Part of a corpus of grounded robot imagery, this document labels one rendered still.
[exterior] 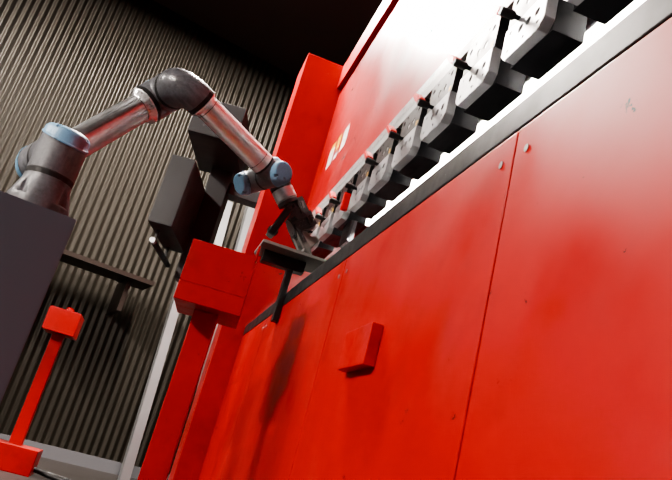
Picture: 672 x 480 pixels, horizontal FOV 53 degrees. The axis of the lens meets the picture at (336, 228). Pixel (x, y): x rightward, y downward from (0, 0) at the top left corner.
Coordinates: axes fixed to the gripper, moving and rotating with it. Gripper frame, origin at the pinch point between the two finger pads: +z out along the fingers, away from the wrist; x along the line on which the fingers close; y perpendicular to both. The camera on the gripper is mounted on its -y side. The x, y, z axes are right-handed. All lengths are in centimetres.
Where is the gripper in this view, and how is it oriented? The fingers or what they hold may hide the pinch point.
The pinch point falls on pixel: (306, 257)
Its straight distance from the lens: 224.0
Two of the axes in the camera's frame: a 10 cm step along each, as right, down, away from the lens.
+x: -2.7, 2.6, 9.3
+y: 8.7, -3.5, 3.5
